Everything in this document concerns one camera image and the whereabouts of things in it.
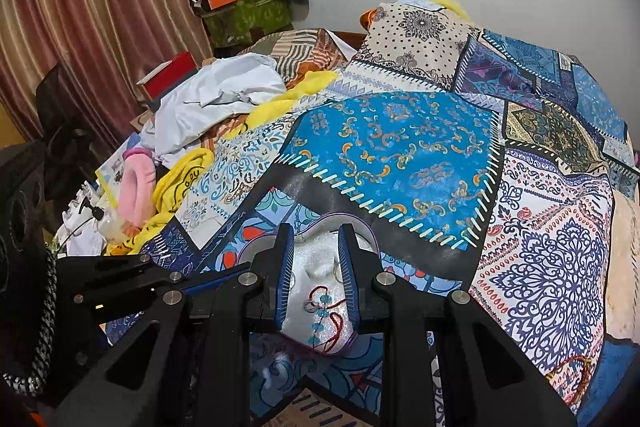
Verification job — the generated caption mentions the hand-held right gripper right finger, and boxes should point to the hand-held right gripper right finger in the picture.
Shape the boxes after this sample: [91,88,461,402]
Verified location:
[336,224,577,427]

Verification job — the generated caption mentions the black chair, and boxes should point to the black chair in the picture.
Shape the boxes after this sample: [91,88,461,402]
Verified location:
[34,66,103,208]

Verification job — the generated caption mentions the red and white box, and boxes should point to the red and white box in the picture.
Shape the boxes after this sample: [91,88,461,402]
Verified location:
[136,51,199,100]

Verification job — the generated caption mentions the white cloth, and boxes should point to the white cloth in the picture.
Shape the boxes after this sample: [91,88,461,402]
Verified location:
[140,56,287,154]

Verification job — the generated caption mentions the striped brown curtain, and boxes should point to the striped brown curtain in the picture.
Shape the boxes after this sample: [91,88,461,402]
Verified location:
[0,0,213,150]

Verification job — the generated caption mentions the cream fabric pouch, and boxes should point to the cream fabric pouch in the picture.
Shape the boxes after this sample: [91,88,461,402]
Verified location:
[606,191,640,339]

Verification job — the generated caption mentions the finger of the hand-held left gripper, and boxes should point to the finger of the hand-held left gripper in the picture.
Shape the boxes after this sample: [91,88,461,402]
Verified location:
[55,253,251,308]

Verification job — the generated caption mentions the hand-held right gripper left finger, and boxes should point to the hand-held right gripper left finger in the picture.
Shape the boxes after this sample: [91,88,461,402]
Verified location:
[52,224,297,427]

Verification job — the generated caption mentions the heart-shaped tin box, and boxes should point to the heart-shaped tin box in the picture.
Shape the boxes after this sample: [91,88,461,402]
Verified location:
[235,212,386,356]

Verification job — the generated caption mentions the striped orange brown cloth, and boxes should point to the striped orange brown cloth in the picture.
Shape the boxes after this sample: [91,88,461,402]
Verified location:
[239,29,367,88]

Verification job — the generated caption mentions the patchwork printed blanket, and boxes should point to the patchwork printed blanket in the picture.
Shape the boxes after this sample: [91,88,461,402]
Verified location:
[100,0,640,427]

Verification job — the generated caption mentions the yellow cloth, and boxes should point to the yellow cloth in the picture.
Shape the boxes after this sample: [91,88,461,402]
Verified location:
[104,69,342,258]

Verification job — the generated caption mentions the braided black white cable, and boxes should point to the braided black white cable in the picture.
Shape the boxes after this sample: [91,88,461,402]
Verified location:
[2,251,58,399]

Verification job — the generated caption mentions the turquoise bead red cord bracelet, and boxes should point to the turquoise bead red cord bracelet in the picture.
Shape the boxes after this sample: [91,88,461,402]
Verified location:
[302,286,354,354]

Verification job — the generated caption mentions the pink plush item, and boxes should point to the pink plush item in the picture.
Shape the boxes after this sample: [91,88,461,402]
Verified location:
[117,147,157,229]

